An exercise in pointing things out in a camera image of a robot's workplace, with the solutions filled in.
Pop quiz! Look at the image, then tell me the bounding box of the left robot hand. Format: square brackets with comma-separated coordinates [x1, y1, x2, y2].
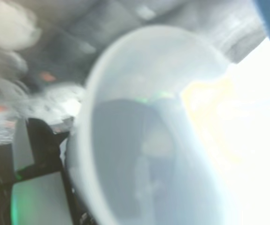
[0, 118, 98, 225]

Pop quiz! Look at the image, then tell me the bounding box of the large translucent plastic syringe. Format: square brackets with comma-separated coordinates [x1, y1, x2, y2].
[65, 24, 270, 225]

